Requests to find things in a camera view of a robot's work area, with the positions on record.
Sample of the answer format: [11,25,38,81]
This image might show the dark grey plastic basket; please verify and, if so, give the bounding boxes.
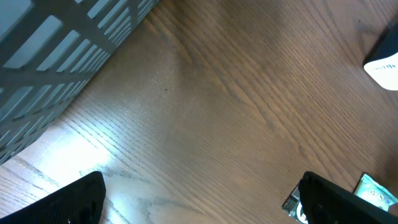
[1,0,157,162]

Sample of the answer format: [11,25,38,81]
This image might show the white barcode scanner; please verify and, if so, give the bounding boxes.
[363,24,397,91]

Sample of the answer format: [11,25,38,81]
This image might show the dark green Zam-Buk box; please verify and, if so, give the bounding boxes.
[282,185,308,224]

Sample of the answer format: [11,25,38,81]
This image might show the light teal wipes pack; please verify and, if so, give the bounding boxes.
[354,174,397,212]

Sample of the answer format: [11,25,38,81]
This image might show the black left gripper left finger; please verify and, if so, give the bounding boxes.
[1,171,106,224]

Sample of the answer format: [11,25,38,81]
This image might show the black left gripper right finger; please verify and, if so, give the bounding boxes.
[298,171,397,224]

